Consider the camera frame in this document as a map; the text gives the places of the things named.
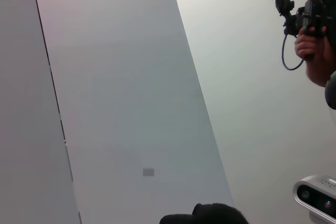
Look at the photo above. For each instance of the person's bare hand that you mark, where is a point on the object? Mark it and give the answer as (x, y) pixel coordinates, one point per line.
(305, 47)

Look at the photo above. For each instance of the black handheld controller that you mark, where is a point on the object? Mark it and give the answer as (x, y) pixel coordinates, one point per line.
(312, 14)

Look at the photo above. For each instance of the person's bare forearm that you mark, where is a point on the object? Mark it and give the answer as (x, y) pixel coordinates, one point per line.
(323, 74)

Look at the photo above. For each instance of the silver depth camera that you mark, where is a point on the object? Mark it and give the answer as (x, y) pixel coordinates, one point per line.
(315, 195)

